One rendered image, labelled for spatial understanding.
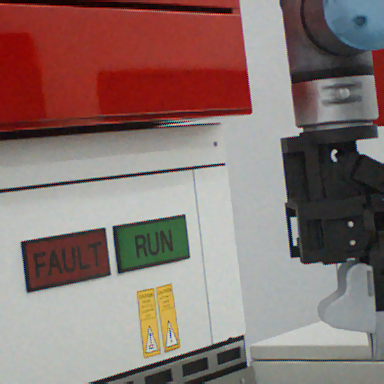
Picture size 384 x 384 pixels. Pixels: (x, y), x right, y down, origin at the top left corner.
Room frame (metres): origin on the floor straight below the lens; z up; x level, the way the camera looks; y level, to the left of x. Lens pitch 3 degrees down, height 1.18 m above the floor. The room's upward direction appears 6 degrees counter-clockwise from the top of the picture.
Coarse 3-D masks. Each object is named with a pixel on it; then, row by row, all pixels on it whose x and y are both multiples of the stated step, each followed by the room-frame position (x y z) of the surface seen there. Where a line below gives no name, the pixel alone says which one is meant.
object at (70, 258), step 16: (64, 240) 1.15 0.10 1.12; (80, 240) 1.16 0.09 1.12; (96, 240) 1.18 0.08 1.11; (32, 256) 1.11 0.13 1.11; (48, 256) 1.13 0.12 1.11; (64, 256) 1.14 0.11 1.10; (80, 256) 1.16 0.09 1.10; (96, 256) 1.18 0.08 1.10; (32, 272) 1.11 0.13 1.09; (48, 272) 1.12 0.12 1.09; (64, 272) 1.14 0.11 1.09; (80, 272) 1.16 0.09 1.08; (96, 272) 1.18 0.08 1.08
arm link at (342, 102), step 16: (320, 80) 1.04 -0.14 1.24; (336, 80) 1.03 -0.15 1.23; (352, 80) 1.04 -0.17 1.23; (368, 80) 1.05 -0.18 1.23; (304, 96) 1.05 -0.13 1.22; (320, 96) 1.04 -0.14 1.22; (336, 96) 1.04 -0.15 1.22; (352, 96) 1.04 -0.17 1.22; (368, 96) 1.05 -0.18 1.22; (304, 112) 1.05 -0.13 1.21; (320, 112) 1.04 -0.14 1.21; (336, 112) 1.03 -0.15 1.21; (352, 112) 1.04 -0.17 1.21; (368, 112) 1.04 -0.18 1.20; (304, 128) 1.06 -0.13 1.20; (320, 128) 1.05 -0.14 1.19
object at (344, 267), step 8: (344, 264) 1.09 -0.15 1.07; (352, 264) 1.09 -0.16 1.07; (368, 264) 1.09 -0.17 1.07; (344, 272) 1.09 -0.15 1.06; (344, 280) 1.09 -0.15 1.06; (344, 288) 1.09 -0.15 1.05; (328, 296) 1.09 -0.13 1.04; (336, 296) 1.09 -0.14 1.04; (320, 304) 1.09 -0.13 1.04; (328, 304) 1.09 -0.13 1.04; (320, 312) 1.09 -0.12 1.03; (368, 336) 1.08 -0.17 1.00
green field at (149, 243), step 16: (160, 224) 1.26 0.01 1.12; (176, 224) 1.28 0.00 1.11; (128, 240) 1.22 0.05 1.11; (144, 240) 1.24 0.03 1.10; (160, 240) 1.26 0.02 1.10; (176, 240) 1.28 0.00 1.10; (128, 256) 1.22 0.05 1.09; (144, 256) 1.24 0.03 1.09; (160, 256) 1.26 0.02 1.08; (176, 256) 1.28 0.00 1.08
